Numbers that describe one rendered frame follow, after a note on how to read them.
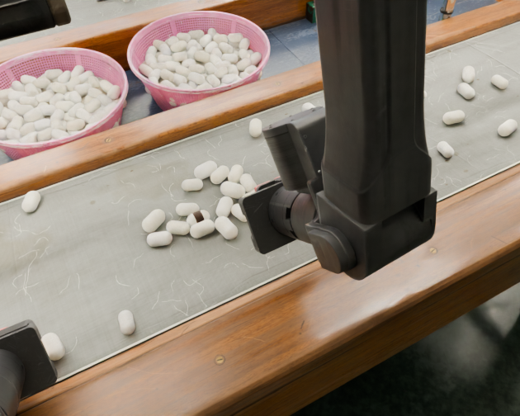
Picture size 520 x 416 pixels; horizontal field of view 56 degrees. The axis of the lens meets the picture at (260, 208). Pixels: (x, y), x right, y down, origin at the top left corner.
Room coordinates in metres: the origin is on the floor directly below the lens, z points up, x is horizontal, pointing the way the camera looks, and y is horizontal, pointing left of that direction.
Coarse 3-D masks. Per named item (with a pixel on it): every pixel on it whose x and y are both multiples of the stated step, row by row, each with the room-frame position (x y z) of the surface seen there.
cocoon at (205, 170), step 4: (204, 164) 0.51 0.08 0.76; (208, 164) 0.51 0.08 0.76; (212, 164) 0.51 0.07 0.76; (216, 164) 0.52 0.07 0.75; (196, 168) 0.51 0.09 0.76; (200, 168) 0.50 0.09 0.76; (204, 168) 0.50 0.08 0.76; (208, 168) 0.51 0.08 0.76; (212, 168) 0.51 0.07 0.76; (216, 168) 0.51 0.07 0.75; (196, 172) 0.50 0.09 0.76; (200, 172) 0.50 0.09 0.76; (204, 172) 0.50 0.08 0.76; (208, 172) 0.50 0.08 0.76; (212, 172) 0.51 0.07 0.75; (196, 176) 0.50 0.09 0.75; (200, 176) 0.50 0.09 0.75; (204, 176) 0.50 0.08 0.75; (208, 176) 0.50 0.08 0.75
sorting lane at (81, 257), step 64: (448, 64) 0.80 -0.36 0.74; (512, 64) 0.80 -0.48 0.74; (448, 128) 0.62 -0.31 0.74; (64, 192) 0.48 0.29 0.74; (128, 192) 0.48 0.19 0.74; (192, 192) 0.48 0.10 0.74; (448, 192) 0.48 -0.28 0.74; (0, 256) 0.36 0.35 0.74; (64, 256) 0.36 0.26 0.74; (128, 256) 0.36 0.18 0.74; (192, 256) 0.36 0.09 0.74; (256, 256) 0.36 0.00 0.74; (0, 320) 0.27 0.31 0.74; (64, 320) 0.27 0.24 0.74
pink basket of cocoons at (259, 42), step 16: (176, 16) 0.93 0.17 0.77; (192, 16) 0.94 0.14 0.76; (208, 16) 0.94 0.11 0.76; (224, 16) 0.93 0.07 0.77; (144, 32) 0.87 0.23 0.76; (160, 32) 0.90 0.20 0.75; (176, 32) 0.92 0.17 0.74; (224, 32) 0.92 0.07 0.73; (240, 32) 0.91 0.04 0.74; (256, 32) 0.88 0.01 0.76; (128, 48) 0.81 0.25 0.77; (144, 48) 0.85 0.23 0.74; (256, 48) 0.86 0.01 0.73; (144, 80) 0.71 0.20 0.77; (240, 80) 0.71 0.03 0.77; (256, 80) 0.76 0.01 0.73; (160, 96) 0.71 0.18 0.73; (176, 96) 0.69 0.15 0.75; (192, 96) 0.69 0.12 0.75; (208, 96) 0.69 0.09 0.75
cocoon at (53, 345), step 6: (48, 336) 0.24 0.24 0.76; (54, 336) 0.24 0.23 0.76; (42, 342) 0.23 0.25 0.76; (48, 342) 0.23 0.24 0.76; (54, 342) 0.23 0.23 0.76; (60, 342) 0.24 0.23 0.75; (48, 348) 0.23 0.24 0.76; (54, 348) 0.23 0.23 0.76; (60, 348) 0.23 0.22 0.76; (48, 354) 0.22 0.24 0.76; (54, 354) 0.22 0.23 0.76; (60, 354) 0.22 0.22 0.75; (54, 360) 0.22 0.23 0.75
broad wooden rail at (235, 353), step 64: (512, 192) 0.45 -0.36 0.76; (448, 256) 0.35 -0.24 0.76; (512, 256) 0.36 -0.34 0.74; (192, 320) 0.27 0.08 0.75; (256, 320) 0.26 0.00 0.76; (320, 320) 0.26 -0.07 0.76; (384, 320) 0.26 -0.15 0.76; (448, 320) 0.34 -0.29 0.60; (64, 384) 0.19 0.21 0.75; (128, 384) 0.18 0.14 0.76; (192, 384) 0.18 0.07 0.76; (256, 384) 0.18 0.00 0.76; (320, 384) 0.23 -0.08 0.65
